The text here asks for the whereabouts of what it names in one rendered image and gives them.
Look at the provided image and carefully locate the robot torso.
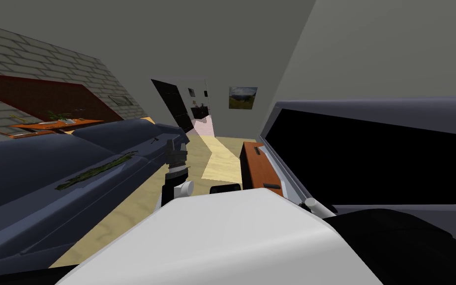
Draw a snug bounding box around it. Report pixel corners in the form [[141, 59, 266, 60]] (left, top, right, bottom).
[[55, 183, 384, 285]]

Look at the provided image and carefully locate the orange table with plants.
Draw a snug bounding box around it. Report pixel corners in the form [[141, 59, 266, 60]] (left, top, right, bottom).
[[8, 110, 105, 140]]

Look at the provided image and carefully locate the dark blue sofa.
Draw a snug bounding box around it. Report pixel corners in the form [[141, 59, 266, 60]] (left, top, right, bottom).
[[0, 118, 191, 280]]

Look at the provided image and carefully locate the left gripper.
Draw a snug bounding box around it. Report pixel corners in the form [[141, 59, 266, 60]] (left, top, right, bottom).
[[166, 138, 188, 167]]

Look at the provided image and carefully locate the large black television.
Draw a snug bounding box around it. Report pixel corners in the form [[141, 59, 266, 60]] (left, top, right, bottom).
[[258, 95, 456, 240]]

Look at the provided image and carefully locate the landscape picture on wall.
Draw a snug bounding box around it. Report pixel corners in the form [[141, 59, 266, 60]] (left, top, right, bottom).
[[228, 86, 259, 111]]

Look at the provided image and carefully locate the dark red wall panel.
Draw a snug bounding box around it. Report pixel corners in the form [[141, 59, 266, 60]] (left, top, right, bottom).
[[0, 72, 125, 123]]

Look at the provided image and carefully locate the orange wooden cabinet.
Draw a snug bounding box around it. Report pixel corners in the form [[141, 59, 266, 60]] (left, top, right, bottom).
[[238, 140, 284, 197]]

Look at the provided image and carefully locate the black door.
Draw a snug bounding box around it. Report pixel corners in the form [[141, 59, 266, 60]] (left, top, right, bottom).
[[150, 79, 195, 134]]

